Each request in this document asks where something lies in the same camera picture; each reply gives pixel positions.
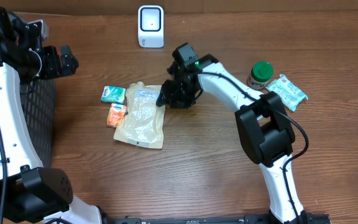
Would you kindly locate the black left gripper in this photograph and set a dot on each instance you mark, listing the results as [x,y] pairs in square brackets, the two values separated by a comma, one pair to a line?
[56,68]

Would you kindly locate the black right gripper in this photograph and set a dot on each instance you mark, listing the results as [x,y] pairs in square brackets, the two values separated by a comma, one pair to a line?
[170,93]

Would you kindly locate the beige pouch bag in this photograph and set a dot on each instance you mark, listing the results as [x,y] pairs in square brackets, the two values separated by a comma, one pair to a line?
[143,124]

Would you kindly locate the green tissue packet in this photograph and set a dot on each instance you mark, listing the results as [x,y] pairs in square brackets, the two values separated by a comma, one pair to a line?
[113,94]

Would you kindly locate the orange tissue packet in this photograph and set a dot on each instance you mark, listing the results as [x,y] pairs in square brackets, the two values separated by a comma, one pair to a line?
[116,115]

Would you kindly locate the green lid jar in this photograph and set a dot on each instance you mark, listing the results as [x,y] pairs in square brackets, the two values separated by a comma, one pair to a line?
[260,75]

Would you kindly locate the teal wipes packet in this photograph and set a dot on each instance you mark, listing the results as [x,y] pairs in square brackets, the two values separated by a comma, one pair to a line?
[289,93]

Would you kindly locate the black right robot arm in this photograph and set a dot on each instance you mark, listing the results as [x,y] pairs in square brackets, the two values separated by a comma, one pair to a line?
[265,130]

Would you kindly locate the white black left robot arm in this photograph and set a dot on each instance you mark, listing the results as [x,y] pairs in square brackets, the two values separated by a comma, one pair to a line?
[29,191]

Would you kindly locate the white barcode scanner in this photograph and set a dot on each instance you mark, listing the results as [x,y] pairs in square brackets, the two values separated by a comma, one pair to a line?
[151,26]

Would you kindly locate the grey plastic basket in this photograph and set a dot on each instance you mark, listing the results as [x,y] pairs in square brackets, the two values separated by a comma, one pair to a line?
[26,123]

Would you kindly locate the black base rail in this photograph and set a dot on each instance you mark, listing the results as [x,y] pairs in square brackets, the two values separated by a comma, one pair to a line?
[308,218]

